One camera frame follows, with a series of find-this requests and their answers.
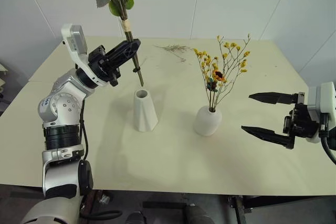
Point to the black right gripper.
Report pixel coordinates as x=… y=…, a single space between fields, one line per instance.
x=302 y=124

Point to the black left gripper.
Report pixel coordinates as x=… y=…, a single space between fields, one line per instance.
x=101 y=66

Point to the green leafy flower bouquet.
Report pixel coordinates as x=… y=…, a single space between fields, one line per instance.
x=119 y=1

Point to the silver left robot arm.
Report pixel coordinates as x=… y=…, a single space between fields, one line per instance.
x=61 y=103

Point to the yellow dried flower bouquet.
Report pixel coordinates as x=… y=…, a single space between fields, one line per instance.
x=218 y=75

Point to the loose dried twig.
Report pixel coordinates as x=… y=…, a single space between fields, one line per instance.
x=174 y=48

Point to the white round vase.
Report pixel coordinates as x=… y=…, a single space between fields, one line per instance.
x=208 y=121

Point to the white conical ribbed vase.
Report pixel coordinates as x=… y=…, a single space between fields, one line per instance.
x=145 y=111

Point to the small clear plastic bag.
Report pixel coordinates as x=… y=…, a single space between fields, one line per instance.
x=103 y=199

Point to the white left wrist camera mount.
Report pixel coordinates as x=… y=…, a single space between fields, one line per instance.
x=74 y=39

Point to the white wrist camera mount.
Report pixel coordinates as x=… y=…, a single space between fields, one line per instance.
x=326 y=98
x=74 y=39

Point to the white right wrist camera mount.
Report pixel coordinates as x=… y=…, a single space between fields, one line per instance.
x=326 y=98

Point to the black metal table frame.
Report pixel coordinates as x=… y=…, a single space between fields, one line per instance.
x=275 y=200

